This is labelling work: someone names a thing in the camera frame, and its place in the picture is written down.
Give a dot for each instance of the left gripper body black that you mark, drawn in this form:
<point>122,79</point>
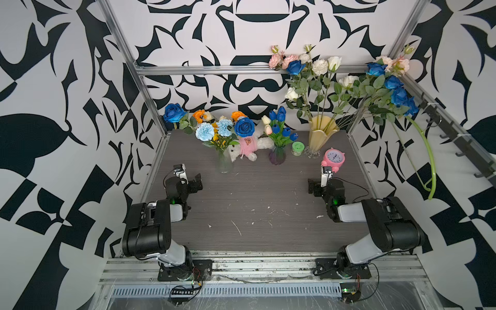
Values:
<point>190,188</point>

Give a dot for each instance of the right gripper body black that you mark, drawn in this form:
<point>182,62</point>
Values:
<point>316,187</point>

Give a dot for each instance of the blue rose spray stem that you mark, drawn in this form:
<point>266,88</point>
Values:
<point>382,96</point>

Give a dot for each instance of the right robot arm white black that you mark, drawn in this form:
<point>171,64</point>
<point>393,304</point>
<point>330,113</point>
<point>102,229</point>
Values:
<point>391,229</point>

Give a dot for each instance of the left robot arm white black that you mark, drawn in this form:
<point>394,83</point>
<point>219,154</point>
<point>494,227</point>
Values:
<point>148,233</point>

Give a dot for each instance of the clear glass vase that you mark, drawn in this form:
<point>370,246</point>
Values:
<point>224,162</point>

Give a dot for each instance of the dark purple glass vase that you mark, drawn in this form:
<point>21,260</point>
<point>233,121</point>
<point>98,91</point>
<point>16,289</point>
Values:
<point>277,155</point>

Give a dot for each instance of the pink alarm clock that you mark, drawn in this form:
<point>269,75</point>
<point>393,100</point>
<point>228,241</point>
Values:
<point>333,159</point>

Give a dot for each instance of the small green cup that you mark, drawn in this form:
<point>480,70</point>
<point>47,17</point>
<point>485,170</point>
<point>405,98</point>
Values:
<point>297,148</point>

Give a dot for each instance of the blue orange mixed bouquet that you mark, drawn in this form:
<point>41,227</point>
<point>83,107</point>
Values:
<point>218,134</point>

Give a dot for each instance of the blue white tulip bunch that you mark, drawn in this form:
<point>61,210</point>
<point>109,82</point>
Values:
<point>276,129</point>

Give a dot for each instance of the white plush toy pink shirt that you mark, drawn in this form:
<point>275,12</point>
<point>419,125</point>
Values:
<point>248,146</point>

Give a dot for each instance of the white rose stems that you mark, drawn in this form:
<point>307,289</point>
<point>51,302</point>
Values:
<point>322,79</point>

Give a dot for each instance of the pink rose stem left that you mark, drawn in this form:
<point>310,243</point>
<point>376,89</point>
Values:
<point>278,60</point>

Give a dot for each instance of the pink rose stem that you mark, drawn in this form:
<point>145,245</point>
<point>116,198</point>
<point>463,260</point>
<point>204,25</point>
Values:
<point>278,60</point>
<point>398,66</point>

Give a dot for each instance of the pink rose stem right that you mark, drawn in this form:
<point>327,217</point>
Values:
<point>398,66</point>

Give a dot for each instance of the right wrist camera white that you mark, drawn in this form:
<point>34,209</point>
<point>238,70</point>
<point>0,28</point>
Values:
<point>326,175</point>

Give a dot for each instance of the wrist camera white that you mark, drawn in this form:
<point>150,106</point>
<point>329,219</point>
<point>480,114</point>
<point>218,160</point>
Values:
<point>326,175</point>
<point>180,172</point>

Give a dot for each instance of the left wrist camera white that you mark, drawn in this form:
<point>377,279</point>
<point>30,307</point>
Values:
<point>180,172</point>

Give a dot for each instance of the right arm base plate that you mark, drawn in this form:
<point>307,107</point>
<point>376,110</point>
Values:
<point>338,269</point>

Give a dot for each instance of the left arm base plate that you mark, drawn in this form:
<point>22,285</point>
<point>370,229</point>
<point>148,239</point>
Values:
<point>195,270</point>

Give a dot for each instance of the left controller board with wires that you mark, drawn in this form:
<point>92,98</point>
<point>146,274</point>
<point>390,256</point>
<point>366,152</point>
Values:
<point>181,294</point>

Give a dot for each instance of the controller board with wires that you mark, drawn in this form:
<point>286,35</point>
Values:
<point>354,296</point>
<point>181,294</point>

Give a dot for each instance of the right controller board with wires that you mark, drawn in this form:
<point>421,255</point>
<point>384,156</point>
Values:
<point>354,296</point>

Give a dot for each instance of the black hook rail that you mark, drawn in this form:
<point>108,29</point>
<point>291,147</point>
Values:
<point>466,143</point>

